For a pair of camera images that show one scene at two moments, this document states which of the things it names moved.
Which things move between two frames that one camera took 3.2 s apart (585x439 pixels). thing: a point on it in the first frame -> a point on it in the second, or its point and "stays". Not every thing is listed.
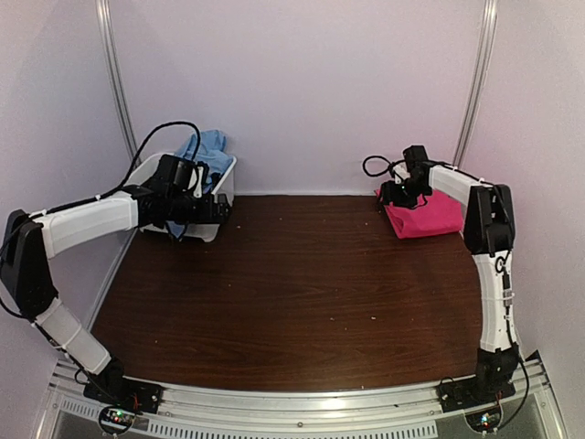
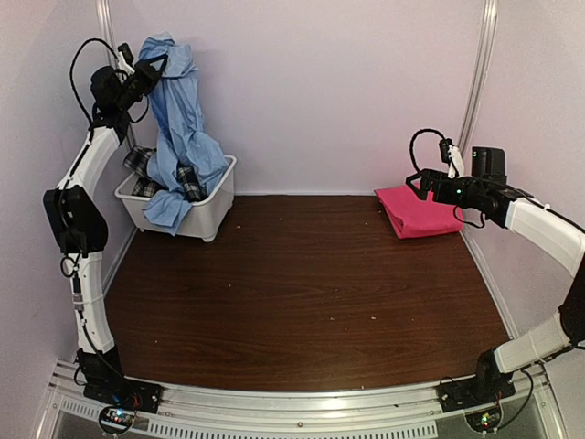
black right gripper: (391, 195) -> (429, 176)
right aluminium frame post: (490, 13) stays
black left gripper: (207, 216) -> (148, 74)
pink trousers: (440, 214) stays
